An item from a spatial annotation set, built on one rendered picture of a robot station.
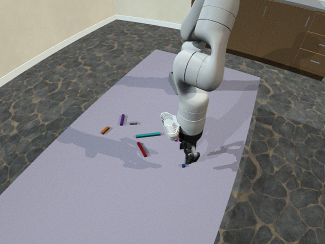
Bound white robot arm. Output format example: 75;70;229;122
160;0;240;141

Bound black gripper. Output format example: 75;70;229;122
178;130;203;165

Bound orange rectangular bar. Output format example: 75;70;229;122
101;126;110;134

